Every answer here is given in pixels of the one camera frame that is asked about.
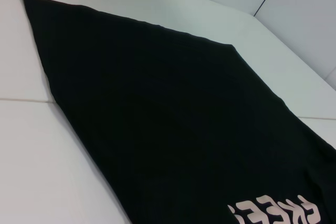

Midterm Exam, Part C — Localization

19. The black shirt with FREE print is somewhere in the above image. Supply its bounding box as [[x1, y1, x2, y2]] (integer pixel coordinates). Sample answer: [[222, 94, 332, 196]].
[[22, 0, 336, 224]]

